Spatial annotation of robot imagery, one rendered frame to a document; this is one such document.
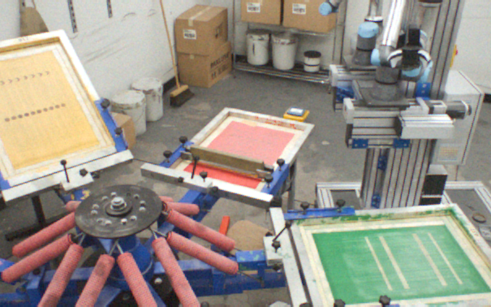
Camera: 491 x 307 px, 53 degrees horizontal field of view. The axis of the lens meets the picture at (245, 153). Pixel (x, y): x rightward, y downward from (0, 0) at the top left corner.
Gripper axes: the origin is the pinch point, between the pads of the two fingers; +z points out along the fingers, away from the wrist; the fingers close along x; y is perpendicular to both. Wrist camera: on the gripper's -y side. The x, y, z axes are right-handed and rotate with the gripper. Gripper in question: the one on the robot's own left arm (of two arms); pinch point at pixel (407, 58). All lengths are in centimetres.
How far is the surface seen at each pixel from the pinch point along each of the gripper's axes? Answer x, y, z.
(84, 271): 102, 52, 94
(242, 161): 77, 53, 3
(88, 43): 286, 36, -135
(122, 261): 73, 33, 102
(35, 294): 112, 52, 109
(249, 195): 63, 55, 27
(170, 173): 105, 50, 26
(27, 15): 277, -5, -73
